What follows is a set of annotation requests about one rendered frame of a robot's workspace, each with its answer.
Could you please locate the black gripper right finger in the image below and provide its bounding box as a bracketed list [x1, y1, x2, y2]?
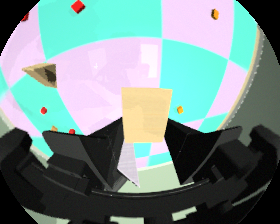
[164, 117, 242, 186]

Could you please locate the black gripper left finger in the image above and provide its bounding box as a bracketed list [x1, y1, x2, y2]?
[42, 117, 124, 190]

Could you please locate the small red block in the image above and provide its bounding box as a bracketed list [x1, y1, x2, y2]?
[20, 12, 30, 22]
[69, 0, 87, 14]

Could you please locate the small orange block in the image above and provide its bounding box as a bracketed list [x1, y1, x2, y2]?
[176, 105, 183, 115]
[211, 8, 218, 20]

